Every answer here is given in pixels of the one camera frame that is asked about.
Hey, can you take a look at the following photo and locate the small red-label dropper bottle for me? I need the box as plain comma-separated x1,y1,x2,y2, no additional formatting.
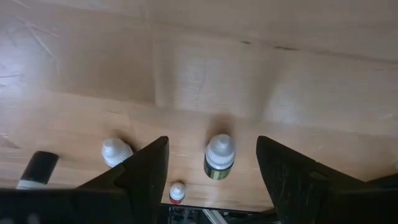
169,181,187,205

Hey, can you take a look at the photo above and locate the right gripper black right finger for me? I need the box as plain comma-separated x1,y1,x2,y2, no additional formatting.
256,136,398,224

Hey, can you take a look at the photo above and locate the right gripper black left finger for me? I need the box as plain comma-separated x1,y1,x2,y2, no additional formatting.
0,136,170,224

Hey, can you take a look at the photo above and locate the small green-label dropper bottle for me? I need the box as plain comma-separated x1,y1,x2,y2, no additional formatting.
203,133,236,181

